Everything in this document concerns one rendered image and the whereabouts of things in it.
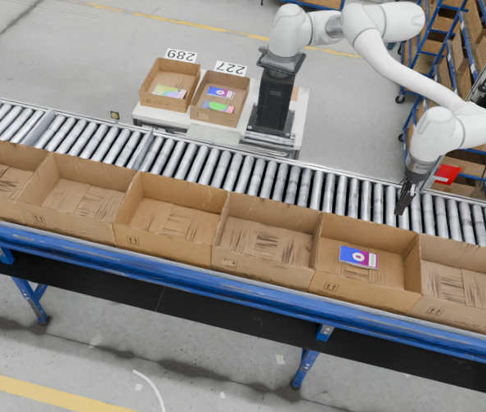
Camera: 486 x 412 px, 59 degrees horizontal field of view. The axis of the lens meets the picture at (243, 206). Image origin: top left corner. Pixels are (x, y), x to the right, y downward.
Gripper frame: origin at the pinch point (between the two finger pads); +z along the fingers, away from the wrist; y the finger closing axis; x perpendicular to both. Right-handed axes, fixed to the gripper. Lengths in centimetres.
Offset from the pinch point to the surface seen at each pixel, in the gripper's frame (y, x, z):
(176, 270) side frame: 29, -78, 27
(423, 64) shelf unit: -275, 47, 89
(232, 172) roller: -45, -74, 42
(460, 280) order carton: -1, 35, 37
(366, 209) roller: -41, -3, 47
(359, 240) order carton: -6.4, -8.5, 30.6
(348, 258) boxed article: 3.1, -12.4, 32.1
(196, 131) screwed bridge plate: -71, -102, 39
